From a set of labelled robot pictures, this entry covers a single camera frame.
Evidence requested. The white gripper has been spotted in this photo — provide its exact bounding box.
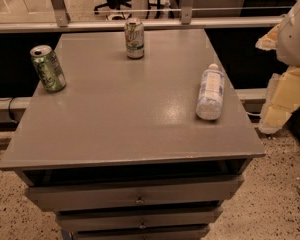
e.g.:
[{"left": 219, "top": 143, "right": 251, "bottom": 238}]
[{"left": 255, "top": 0, "right": 300, "bottom": 134}]

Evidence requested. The clear blue plastic bottle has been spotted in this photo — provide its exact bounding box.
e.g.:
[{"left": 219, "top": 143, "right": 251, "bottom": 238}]
[{"left": 196, "top": 64, "right": 225, "bottom": 120}]

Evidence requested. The white soda can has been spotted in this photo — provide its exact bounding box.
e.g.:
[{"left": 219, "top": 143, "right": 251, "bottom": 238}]
[{"left": 124, "top": 18, "right": 144, "bottom": 59}]

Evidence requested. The bottom grey drawer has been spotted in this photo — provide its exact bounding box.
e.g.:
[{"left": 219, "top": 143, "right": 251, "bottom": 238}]
[{"left": 74, "top": 225, "right": 210, "bottom": 240}]

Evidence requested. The grey drawer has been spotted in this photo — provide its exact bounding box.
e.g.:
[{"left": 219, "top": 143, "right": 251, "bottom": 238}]
[
  {"left": 25, "top": 175, "right": 244, "bottom": 211},
  {"left": 56, "top": 207, "right": 222, "bottom": 232},
  {"left": 74, "top": 225, "right": 210, "bottom": 240}
]

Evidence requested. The middle grey drawer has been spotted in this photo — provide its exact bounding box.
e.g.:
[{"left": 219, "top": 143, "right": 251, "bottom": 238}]
[{"left": 56, "top": 207, "right": 222, "bottom": 232}]

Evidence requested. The top grey drawer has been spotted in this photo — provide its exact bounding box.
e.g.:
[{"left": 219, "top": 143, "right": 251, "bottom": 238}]
[{"left": 25, "top": 175, "right": 244, "bottom": 211}]

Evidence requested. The metal railing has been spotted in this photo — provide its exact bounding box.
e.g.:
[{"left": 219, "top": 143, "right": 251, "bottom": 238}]
[{"left": 0, "top": 0, "right": 297, "bottom": 33}]

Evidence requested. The green soda can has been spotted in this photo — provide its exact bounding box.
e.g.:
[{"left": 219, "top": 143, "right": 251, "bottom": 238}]
[{"left": 30, "top": 45, "right": 66, "bottom": 93}]

